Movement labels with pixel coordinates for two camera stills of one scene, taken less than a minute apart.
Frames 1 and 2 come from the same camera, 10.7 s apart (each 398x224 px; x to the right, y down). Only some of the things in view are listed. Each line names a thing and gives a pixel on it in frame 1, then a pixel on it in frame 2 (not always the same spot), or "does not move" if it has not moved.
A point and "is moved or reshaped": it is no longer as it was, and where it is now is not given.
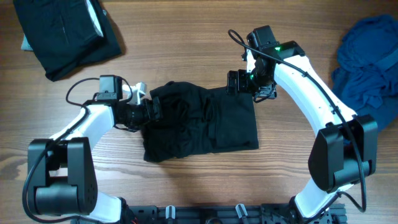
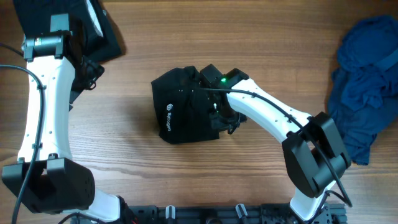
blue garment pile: (365, 76) does not move
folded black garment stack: (63, 34) does not move
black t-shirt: (196, 120) is moved or reshaped
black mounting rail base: (226, 214) does not move
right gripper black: (270, 91) to (216, 123)
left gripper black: (147, 116) to (94, 71)
